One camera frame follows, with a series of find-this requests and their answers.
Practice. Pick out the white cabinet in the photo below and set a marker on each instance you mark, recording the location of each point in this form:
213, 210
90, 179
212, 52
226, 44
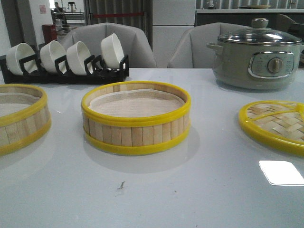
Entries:
170, 19

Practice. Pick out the woven bamboo steamer lid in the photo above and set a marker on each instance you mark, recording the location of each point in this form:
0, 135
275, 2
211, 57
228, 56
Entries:
278, 124

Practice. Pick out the black dish rack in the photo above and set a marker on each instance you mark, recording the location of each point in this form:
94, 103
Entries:
96, 72

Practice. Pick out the red bin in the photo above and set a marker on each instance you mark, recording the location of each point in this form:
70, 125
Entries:
49, 33

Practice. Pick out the red barrier belt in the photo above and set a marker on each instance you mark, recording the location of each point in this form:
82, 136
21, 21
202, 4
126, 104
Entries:
118, 15

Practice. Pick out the bamboo steamer tier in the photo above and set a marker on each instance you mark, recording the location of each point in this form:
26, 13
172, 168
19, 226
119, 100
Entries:
22, 128
136, 135

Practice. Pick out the white bowl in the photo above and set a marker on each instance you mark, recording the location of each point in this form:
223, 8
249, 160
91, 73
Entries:
49, 53
112, 51
76, 54
16, 53

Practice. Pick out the grey chair right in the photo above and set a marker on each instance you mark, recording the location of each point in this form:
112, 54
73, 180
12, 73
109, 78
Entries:
192, 51

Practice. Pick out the white cloth liner centre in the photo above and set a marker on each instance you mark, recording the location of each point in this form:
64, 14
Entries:
136, 103

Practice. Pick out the dark counter with shelf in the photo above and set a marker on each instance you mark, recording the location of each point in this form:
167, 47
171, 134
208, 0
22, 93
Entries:
244, 16

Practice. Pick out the white bowl far left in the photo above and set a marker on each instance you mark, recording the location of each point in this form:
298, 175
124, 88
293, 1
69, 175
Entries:
16, 53

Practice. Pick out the white cloth liner left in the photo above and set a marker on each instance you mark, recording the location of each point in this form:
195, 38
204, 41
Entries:
13, 102

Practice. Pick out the glass pot lid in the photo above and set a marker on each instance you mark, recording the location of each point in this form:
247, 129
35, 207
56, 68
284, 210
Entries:
260, 34

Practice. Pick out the green electric cooking pot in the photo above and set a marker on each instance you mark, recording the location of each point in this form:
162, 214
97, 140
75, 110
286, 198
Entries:
255, 66

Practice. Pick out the white cloth liner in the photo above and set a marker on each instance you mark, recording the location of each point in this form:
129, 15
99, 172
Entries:
13, 102
136, 103

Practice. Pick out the grey chair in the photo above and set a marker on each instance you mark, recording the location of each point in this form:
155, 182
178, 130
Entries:
192, 51
133, 41

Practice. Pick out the grey chair left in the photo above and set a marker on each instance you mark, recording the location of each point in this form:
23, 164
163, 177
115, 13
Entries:
133, 41

